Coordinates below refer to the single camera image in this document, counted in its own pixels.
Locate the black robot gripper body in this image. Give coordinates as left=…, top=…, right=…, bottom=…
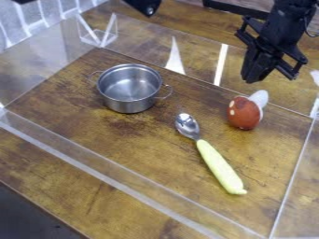
left=235, top=6, right=309, bottom=80

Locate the clear acrylic corner bracket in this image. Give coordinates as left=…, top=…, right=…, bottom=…
left=76, top=13, right=118, bottom=48

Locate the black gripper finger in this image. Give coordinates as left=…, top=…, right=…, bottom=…
left=240, top=48, right=260, bottom=83
left=256, top=52, right=276, bottom=81

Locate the red brown toy mushroom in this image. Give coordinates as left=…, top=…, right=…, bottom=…
left=227, top=90, right=269, bottom=130

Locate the clear acrylic enclosure wall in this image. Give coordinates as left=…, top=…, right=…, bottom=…
left=0, top=108, right=267, bottom=239

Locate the black bar at table edge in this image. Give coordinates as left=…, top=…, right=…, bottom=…
left=201, top=0, right=281, bottom=23

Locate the small silver metal pot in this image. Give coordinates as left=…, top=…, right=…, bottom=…
left=86, top=63, right=173, bottom=114

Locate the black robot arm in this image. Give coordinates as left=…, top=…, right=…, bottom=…
left=235, top=0, right=319, bottom=83

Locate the spoon with yellow handle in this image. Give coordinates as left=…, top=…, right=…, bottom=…
left=175, top=113, right=247, bottom=195

